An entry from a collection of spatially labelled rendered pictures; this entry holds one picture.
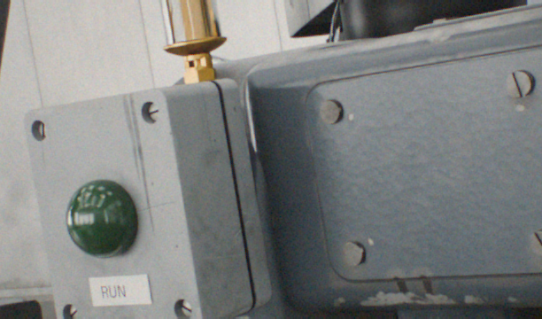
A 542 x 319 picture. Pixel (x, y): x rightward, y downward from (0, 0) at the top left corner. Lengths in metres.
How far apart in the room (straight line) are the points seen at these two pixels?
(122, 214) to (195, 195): 0.03
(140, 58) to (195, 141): 6.97
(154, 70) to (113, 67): 0.34
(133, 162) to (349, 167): 0.08
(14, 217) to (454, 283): 7.99
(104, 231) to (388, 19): 0.19
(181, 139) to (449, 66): 0.10
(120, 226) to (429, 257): 0.11
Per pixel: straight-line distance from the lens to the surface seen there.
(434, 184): 0.42
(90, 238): 0.44
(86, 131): 0.45
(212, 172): 0.44
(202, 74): 0.51
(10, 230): 8.44
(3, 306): 0.92
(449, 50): 0.42
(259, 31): 6.81
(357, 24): 0.56
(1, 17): 0.92
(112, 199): 0.43
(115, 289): 0.45
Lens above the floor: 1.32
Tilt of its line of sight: 3 degrees down
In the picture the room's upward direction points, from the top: 9 degrees counter-clockwise
